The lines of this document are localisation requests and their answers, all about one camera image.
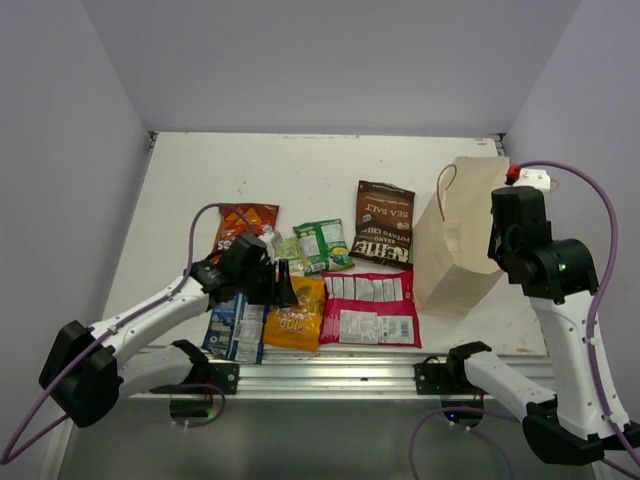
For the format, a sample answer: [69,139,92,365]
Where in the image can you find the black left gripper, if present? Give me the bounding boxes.
[237,257,297,304]

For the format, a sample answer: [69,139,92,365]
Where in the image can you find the orange Lot 100 gummy bag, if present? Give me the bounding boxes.
[263,276,326,352]

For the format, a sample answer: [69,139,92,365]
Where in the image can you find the pink snack bag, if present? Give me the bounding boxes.
[319,271,422,348]

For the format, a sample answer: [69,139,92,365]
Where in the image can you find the white paper bag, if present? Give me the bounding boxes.
[413,156,509,316]

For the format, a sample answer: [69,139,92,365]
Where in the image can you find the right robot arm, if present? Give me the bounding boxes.
[445,186,639,466]

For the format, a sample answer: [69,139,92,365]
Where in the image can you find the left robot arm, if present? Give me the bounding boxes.
[39,233,297,428]

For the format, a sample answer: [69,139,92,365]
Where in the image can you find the green snack bag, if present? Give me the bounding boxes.
[293,219,355,276]

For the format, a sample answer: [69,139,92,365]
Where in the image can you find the red Doritos chip bag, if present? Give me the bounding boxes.
[212,203,280,254]

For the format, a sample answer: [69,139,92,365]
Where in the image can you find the brown Kettle chips bag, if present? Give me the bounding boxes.
[350,180,415,270]

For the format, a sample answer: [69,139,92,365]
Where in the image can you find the small light green packet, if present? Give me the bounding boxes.
[275,236,305,273]

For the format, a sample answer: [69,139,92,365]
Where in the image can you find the blue cookie packet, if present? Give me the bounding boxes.
[202,294,269,364]

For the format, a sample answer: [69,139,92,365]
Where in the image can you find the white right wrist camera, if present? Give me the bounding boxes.
[505,164,551,193]

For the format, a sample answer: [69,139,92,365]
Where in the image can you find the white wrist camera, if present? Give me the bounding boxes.
[505,164,551,193]
[259,230,283,260]

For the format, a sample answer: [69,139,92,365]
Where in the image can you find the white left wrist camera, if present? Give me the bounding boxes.
[259,230,283,260]

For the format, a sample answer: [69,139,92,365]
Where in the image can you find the aluminium table frame rail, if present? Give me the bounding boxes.
[38,131,616,480]

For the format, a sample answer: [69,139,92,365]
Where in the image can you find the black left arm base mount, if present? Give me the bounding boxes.
[203,362,240,395]

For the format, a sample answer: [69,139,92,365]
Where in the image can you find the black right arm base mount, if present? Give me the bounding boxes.
[413,356,479,396]

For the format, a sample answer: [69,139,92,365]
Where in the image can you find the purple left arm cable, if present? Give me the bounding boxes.
[0,202,261,464]

